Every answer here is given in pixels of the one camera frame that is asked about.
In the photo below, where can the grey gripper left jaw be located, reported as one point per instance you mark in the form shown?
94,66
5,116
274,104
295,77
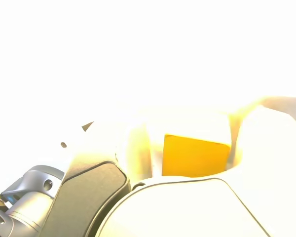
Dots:
88,197

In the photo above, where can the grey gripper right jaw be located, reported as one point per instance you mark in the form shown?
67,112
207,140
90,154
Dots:
187,209

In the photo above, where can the yellow cube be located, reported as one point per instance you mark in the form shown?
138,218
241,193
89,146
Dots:
195,158

